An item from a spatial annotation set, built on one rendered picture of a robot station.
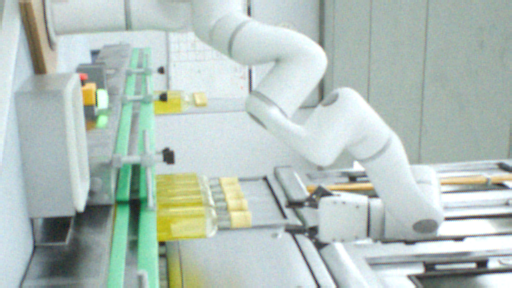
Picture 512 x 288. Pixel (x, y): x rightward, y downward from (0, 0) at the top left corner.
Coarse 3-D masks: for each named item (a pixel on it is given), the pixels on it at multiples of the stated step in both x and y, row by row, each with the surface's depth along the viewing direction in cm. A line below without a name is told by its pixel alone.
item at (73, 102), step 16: (64, 96) 116; (80, 96) 131; (64, 112) 116; (80, 112) 132; (80, 128) 133; (80, 144) 134; (80, 160) 135; (80, 176) 136; (80, 192) 129; (80, 208) 121
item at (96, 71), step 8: (80, 64) 206; (88, 64) 205; (96, 64) 204; (104, 64) 204; (80, 72) 201; (88, 72) 201; (96, 72) 201; (104, 72) 201; (88, 80) 201; (96, 80) 201; (104, 80) 202; (96, 88) 202; (104, 88) 202
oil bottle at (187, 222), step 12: (156, 216) 144; (168, 216) 144; (180, 216) 144; (192, 216) 144; (204, 216) 144; (216, 216) 146; (156, 228) 144; (168, 228) 144; (180, 228) 145; (192, 228) 145; (204, 228) 145; (216, 228) 146; (168, 240) 146
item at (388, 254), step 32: (256, 192) 211; (288, 192) 201; (352, 192) 210; (448, 192) 205; (480, 192) 204; (448, 224) 184; (480, 224) 183; (160, 256) 169; (320, 256) 163; (352, 256) 163; (384, 256) 162; (416, 256) 163; (448, 256) 163; (480, 256) 160
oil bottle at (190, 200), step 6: (156, 198) 153; (162, 198) 153; (168, 198) 152; (174, 198) 152; (180, 198) 152; (186, 198) 152; (192, 198) 152; (198, 198) 151; (204, 198) 151; (210, 198) 152; (162, 204) 149; (168, 204) 149; (174, 204) 149; (180, 204) 149; (186, 204) 149; (192, 204) 149; (198, 204) 150; (204, 204) 150; (210, 204) 150
